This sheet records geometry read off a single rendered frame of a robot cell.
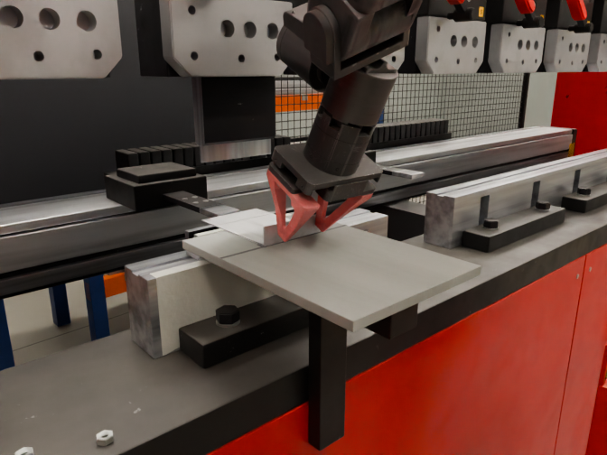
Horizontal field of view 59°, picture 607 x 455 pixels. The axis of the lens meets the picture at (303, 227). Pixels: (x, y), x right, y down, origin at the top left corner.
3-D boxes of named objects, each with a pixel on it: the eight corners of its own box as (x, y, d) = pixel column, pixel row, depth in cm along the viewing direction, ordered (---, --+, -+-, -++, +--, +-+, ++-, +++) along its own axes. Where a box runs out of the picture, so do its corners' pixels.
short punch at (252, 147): (205, 163, 60) (200, 76, 57) (196, 162, 61) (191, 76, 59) (275, 154, 66) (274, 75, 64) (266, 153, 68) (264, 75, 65)
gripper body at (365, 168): (267, 162, 53) (288, 95, 49) (340, 152, 60) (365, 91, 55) (304, 200, 50) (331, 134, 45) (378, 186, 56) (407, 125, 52)
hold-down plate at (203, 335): (203, 370, 57) (202, 345, 56) (179, 351, 61) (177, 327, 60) (387, 294, 76) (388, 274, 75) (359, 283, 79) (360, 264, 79)
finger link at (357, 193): (268, 217, 60) (293, 147, 54) (316, 207, 64) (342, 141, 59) (303, 257, 56) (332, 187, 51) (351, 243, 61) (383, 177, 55)
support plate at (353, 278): (352, 333, 41) (353, 321, 40) (182, 248, 60) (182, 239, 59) (480, 274, 52) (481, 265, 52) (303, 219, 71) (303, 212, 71)
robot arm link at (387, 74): (370, 67, 44) (415, 68, 47) (322, 30, 47) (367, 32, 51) (341, 139, 48) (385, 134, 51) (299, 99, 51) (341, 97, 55)
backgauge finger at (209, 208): (188, 236, 66) (185, 196, 64) (106, 199, 84) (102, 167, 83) (266, 218, 73) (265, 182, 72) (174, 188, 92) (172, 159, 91)
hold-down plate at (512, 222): (488, 253, 92) (490, 236, 91) (461, 246, 96) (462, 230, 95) (564, 221, 111) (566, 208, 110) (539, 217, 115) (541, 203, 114)
